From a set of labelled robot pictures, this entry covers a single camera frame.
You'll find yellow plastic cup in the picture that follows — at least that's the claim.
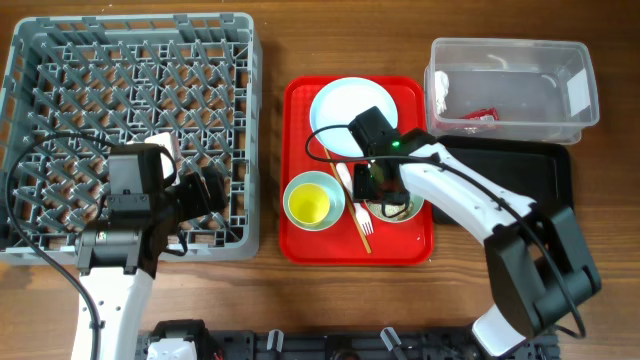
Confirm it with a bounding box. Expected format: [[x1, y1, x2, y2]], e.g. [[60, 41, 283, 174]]
[[288, 183, 331, 226]]

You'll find white napkin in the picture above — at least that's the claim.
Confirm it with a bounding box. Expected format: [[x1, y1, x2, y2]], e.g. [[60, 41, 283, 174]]
[[434, 71, 450, 114]]

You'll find red sauce packet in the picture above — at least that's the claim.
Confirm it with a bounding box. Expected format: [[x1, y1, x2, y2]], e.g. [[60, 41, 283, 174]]
[[463, 107, 499, 129]]

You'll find green bowl with rice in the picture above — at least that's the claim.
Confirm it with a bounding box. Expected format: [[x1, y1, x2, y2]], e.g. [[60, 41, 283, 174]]
[[365, 195, 424, 223]]

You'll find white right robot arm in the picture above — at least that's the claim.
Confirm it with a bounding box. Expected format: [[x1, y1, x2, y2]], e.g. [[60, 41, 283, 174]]
[[350, 128, 602, 358]]

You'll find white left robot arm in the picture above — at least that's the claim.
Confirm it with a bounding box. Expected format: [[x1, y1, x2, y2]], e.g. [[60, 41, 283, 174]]
[[72, 166, 228, 359]]

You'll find grey plastic dishwasher rack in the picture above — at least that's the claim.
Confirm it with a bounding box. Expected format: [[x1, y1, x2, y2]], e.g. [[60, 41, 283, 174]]
[[1, 12, 262, 265]]

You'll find wooden chopstick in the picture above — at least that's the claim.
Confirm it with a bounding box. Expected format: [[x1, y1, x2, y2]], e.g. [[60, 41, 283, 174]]
[[329, 162, 372, 255]]

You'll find white plastic fork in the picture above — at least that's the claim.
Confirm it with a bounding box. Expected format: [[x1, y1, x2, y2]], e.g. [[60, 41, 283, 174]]
[[336, 163, 374, 235]]

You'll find light blue bowl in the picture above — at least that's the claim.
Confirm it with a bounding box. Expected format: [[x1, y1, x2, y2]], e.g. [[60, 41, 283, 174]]
[[282, 171, 346, 231]]

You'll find red plastic tray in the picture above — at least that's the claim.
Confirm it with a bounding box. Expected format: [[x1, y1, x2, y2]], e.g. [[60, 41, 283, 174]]
[[279, 76, 434, 266]]

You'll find light blue plate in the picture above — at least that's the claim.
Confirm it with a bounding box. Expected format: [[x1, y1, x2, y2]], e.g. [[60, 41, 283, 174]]
[[309, 77, 398, 157]]

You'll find black tray bin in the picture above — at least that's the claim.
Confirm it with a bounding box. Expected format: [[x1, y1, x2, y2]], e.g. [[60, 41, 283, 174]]
[[439, 135, 574, 207]]

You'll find clear plastic bin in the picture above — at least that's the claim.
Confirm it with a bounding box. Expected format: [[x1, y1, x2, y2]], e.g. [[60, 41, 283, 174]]
[[424, 37, 600, 145]]

